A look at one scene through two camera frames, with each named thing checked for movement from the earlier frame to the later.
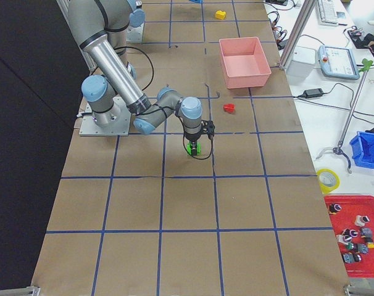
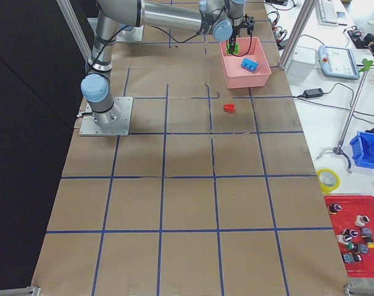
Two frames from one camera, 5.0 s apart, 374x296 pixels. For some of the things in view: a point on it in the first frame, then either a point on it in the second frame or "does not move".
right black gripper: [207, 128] to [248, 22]
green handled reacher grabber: [366, 64] does not move
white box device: [302, 62] does not move
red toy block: [229, 108] does not move
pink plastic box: [244, 63] does not move
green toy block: [189, 148] to [236, 49]
